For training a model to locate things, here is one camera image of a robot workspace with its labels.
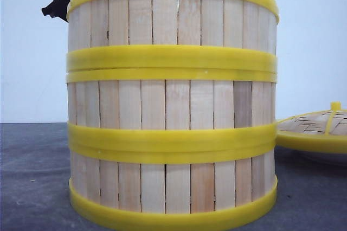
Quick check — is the bamboo steamer basket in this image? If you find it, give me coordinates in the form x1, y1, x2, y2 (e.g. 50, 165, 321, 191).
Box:
69, 151, 278, 230
67, 0, 279, 82
67, 69, 276, 164

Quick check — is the woven bamboo steamer lid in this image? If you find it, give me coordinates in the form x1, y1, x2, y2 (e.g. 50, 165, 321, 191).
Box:
276, 101, 346, 154

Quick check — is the white plate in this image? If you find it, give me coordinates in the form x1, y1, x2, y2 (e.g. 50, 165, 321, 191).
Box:
291, 150, 346, 168

